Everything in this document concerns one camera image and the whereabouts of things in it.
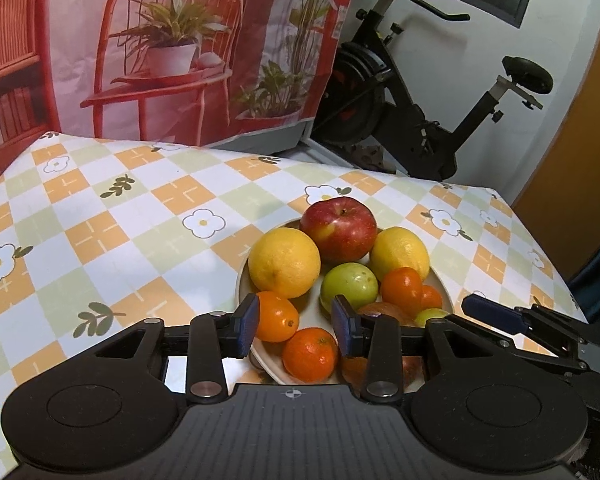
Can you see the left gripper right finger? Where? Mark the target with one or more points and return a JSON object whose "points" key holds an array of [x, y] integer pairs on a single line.
{"points": [[370, 344]]}

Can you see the large green apple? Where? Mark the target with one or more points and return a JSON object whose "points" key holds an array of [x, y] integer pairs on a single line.
{"points": [[353, 281]]}

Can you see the checkered floral tablecloth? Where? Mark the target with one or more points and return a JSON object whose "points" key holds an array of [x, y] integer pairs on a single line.
{"points": [[96, 235]]}

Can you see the wooden door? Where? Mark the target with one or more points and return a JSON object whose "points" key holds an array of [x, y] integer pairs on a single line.
{"points": [[560, 206]]}

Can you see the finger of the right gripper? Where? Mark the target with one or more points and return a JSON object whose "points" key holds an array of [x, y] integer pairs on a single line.
{"points": [[557, 332], [496, 315]]}

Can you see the yellow lemon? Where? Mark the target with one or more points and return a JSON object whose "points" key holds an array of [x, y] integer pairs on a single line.
{"points": [[397, 248]]}

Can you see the dark red apple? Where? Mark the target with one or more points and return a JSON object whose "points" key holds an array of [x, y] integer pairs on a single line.
{"points": [[385, 334]]}

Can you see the pink printed backdrop cloth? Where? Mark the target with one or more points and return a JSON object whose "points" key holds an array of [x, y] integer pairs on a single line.
{"points": [[246, 73]]}

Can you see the small green apple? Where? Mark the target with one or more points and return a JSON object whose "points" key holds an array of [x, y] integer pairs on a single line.
{"points": [[429, 314]]}

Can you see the bright red apple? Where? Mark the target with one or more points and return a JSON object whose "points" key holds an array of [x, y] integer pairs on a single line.
{"points": [[342, 228]]}

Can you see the round yellow orange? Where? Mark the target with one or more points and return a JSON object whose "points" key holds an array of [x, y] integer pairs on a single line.
{"points": [[285, 261]]}

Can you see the orange tangerine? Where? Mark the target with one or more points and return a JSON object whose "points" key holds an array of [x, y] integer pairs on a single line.
{"points": [[278, 318], [431, 298], [403, 288], [310, 355]]}

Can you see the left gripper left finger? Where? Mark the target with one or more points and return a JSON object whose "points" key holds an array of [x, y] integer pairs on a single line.
{"points": [[213, 338]]}

